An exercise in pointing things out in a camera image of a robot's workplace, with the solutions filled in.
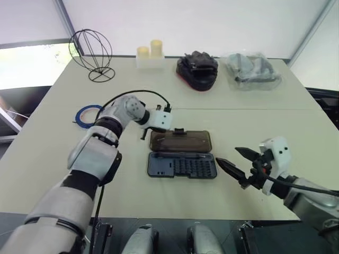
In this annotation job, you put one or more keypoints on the grey rounded robot leg shell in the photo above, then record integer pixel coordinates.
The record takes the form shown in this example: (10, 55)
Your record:
(140, 239)
(204, 239)

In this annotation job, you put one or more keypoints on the black bag with red trim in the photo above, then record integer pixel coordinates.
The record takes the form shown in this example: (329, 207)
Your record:
(197, 71)

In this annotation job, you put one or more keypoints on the grey metal frame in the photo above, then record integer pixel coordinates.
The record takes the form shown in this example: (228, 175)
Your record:
(10, 120)

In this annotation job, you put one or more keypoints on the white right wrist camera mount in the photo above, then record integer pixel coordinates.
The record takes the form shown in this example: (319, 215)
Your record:
(280, 154)

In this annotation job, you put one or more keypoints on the clear plastic bag grey items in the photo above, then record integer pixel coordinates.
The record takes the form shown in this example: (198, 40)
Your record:
(251, 71)

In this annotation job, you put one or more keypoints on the short yellow candle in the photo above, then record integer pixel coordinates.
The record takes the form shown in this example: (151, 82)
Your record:
(143, 51)

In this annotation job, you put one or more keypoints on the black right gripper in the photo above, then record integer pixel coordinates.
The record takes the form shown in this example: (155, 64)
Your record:
(260, 169)

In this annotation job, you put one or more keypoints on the dark screwdriver bit case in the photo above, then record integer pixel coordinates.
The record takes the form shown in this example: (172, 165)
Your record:
(182, 161)

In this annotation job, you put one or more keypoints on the tall yellow candle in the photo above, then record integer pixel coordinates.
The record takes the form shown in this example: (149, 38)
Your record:
(156, 47)

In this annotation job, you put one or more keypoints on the blue tape roll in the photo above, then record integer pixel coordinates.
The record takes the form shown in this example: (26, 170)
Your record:
(79, 120)

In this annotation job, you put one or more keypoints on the black metal bracket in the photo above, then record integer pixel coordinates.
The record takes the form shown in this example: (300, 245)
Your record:
(103, 235)
(247, 236)

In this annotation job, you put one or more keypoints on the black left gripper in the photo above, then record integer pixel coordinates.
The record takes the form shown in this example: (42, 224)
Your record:
(159, 130)

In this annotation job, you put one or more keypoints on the dark background furniture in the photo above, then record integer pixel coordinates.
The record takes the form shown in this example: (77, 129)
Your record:
(324, 104)

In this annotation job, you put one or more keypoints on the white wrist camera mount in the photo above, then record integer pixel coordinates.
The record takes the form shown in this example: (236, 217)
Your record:
(162, 120)
(280, 154)

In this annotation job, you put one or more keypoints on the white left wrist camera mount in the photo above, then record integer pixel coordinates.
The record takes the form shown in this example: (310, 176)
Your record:
(162, 120)

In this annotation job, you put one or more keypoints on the white candle holder box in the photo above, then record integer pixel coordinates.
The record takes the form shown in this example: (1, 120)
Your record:
(151, 63)

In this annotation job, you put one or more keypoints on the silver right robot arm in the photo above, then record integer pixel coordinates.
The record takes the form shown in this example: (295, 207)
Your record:
(310, 201)

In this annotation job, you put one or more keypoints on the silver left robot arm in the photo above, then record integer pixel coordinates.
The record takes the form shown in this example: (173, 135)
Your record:
(90, 156)

